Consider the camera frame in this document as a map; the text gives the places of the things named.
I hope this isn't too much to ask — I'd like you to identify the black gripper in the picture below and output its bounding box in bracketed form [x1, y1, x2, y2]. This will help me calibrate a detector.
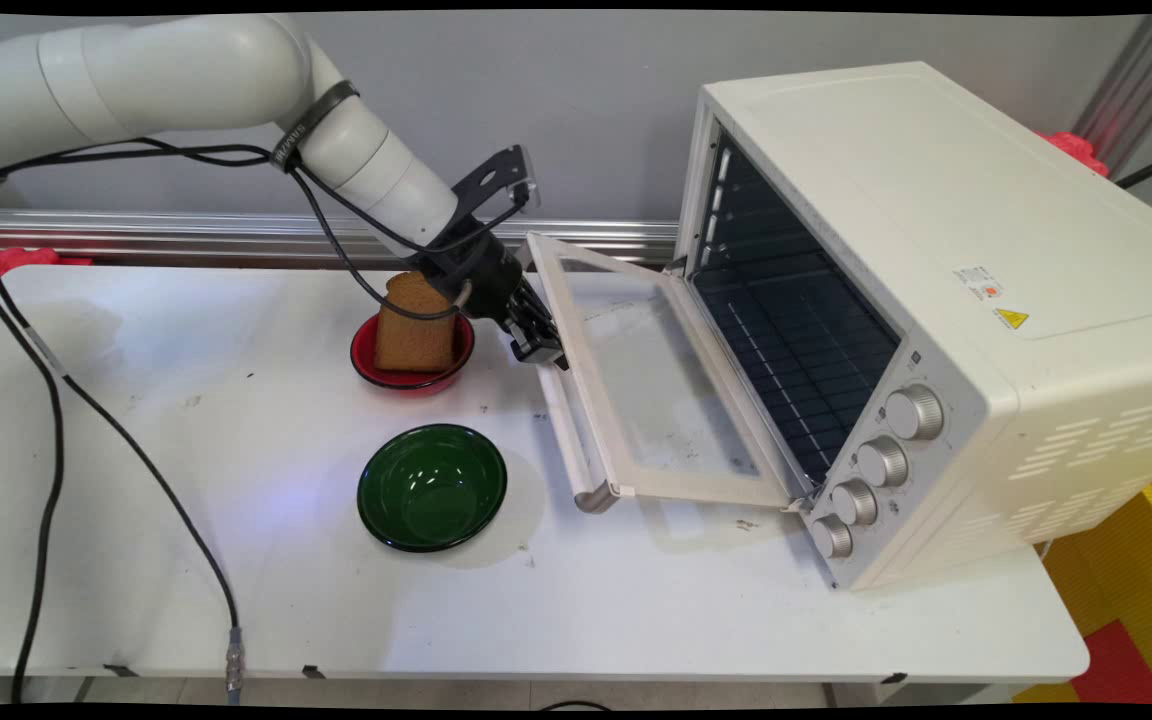
[421, 238, 570, 367]

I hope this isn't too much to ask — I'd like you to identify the brown toast slice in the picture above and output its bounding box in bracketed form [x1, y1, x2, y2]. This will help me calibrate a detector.
[374, 270, 459, 374]

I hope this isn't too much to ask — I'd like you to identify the red bowl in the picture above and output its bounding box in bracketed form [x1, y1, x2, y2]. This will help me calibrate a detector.
[350, 312, 476, 393]

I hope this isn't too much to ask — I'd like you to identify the green bowl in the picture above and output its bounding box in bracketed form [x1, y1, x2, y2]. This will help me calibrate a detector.
[357, 424, 508, 553]

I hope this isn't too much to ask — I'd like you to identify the silver oven knob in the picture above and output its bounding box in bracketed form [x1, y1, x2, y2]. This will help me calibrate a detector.
[811, 514, 855, 560]
[831, 478, 879, 528]
[856, 435, 910, 489]
[884, 384, 945, 442]

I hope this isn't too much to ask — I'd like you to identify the white label sticker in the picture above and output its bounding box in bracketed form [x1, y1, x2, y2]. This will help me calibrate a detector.
[954, 265, 1005, 301]

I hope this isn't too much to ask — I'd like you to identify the red plastic clamp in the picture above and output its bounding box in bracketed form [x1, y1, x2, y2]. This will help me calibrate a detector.
[0, 248, 93, 297]
[1036, 130, 1109, 179]

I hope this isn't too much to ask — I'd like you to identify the yellow foam mat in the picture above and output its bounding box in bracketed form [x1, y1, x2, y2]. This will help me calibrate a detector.
[1014, 460, 1152, 704]

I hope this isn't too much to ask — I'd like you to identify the red foam mat tile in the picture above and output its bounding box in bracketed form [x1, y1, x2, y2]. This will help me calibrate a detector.
[1071, 620, 1152, 706]

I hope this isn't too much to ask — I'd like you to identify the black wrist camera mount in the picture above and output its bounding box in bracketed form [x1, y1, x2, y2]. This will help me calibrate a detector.
[451, 145, 543, 241]

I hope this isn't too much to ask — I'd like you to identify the thin black camera cable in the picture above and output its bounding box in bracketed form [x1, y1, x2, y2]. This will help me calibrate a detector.
[291, 165, 522, 259]

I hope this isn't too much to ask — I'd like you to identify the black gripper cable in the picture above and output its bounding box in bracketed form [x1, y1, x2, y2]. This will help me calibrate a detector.
[0, 138, 467, 323]

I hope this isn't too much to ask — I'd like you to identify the wire oven rack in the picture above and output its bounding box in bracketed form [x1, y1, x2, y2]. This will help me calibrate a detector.
[693, 250, 902, 486]

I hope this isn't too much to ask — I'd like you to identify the black velcro strap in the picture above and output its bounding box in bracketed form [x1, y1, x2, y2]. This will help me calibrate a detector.
[271, 80, 362, 173]

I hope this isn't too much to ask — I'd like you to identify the aluminium rail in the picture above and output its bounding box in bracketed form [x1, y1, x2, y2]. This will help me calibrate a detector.
[0, 208, 679, 267]

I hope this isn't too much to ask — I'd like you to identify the black cable with metal connector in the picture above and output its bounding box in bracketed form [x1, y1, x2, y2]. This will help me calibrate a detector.
[0, 250, 243, 693]

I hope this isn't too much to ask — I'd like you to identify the thick black cable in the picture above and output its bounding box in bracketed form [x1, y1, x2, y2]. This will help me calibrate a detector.
[0, 190, 67, 706]

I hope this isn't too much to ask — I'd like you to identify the aluminium frame post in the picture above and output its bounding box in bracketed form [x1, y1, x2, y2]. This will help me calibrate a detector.
[1071, 15, 1152, 177]

